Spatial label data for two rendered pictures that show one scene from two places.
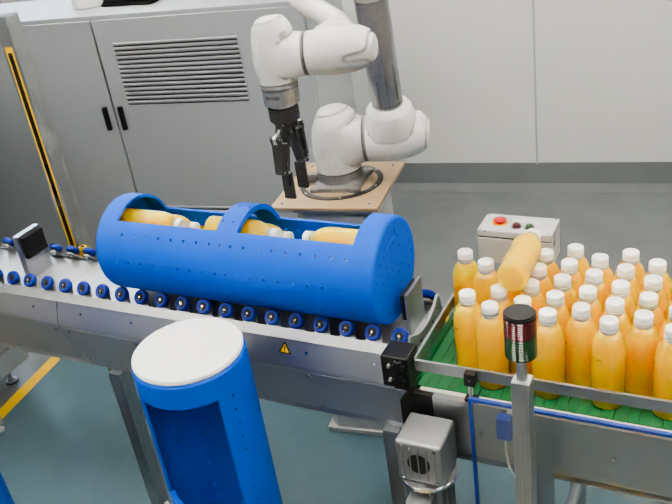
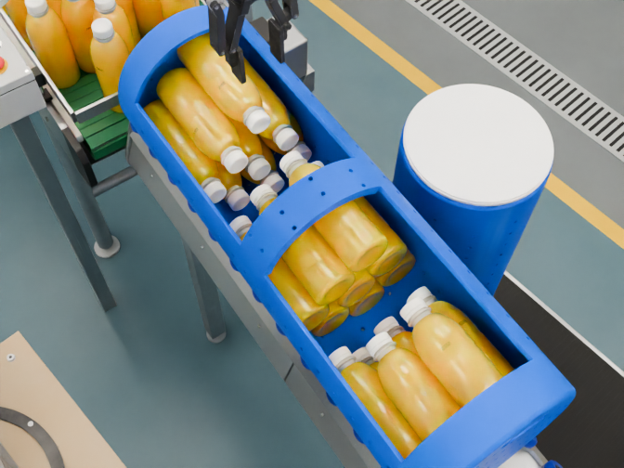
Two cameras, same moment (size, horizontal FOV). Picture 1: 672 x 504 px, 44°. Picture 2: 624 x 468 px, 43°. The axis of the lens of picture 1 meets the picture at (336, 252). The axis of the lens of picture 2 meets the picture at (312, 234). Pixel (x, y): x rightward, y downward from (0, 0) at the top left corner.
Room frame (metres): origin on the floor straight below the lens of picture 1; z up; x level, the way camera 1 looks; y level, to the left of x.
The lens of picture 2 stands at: (2.66, 0.50, 2.22)
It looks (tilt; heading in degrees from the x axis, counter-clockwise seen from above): 60 degrees down; 204
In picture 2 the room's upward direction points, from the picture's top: 1 degrees clockwise
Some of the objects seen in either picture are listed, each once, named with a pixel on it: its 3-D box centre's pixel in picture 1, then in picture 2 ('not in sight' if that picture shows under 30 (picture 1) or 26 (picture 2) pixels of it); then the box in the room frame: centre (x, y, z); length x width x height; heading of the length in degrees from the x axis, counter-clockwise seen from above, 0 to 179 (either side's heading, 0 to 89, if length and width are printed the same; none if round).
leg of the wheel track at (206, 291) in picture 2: not in sight; (205, 287); (1.91, -0.15, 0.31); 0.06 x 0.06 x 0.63; 60
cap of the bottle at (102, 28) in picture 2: (465, 254); (102, 28); (1.84, -0.32, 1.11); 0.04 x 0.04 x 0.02
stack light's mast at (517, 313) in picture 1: (520, 345); not in sight; (1.32, -0.33, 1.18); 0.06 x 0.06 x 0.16
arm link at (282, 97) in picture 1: (280, 93); not in sight; (1.95, 0.07, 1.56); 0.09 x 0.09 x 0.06
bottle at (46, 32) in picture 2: not in sight; (51, 43); (1.84, -0.47, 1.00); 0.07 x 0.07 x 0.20
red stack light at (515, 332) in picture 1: (520, 324); not in sight; (1.32, -0.33, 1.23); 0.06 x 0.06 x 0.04
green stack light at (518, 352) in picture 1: (520, 343); not in sight; (1.32, -0.33, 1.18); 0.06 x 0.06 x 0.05
